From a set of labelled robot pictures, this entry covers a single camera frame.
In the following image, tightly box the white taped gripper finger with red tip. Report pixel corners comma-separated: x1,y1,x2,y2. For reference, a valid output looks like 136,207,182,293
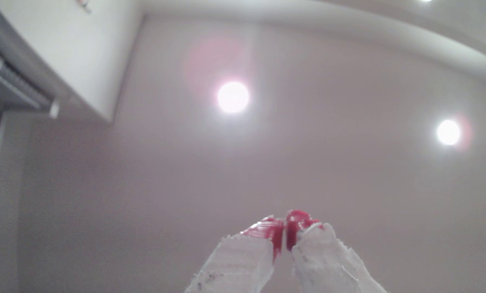
185,216,285,293
286,210,388,293

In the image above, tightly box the round ceiling lamp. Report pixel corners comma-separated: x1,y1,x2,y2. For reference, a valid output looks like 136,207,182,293
217,81,250,114
436,119,461,146

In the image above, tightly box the grey air conditioner unit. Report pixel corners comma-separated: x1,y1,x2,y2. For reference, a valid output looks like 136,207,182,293
0,39,61,119

